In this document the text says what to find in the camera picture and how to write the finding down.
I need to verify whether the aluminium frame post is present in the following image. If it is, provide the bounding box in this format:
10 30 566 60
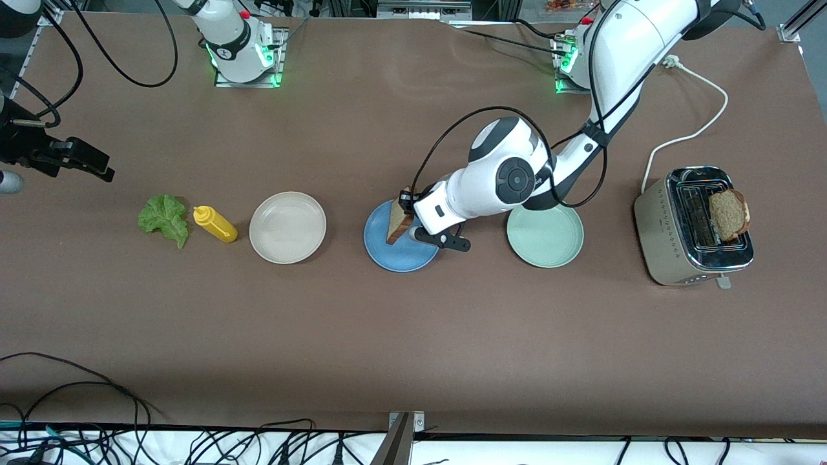
370 413 414 465

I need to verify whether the black base cable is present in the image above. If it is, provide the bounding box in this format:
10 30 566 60
452 23 569 56

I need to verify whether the long black cable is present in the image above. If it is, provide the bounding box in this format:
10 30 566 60
0 352 165 420
0 381 152 465

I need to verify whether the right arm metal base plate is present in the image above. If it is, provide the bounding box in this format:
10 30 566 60
215 27 288 88

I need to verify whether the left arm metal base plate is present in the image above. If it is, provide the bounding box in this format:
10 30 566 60
552 36 624 96

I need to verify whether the small silver bracket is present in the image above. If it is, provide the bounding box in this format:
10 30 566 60
388 411 426 432

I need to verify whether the brown bread slice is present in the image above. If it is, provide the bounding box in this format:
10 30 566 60
386 199 415 245
709 189 751 243

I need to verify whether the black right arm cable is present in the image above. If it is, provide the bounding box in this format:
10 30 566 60
0 0 178 127

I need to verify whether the yellow squeeze bottle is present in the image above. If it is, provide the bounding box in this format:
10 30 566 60
193 205 238 243

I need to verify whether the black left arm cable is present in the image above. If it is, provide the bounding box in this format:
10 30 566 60
411 0 766 209

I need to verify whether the teal cable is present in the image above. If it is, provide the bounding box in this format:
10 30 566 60
0 420 91 462

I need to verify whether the white toaster power cable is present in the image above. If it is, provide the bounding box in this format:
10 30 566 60
642 55 729 194

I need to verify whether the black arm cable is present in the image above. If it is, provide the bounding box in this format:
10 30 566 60
411 0 766 209
0 0 178 127

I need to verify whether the pale green plate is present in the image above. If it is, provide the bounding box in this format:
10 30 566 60
507 201 585 269

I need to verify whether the green lettuce leaf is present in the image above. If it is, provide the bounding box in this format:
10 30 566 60
137 194 190 249

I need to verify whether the cream white plate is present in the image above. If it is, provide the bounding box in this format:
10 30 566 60
249 191 328 265

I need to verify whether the beige chrome toaster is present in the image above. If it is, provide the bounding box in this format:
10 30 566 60
633 166 755 290

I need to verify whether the blue plate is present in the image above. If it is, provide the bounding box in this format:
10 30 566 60
363 198 443 273

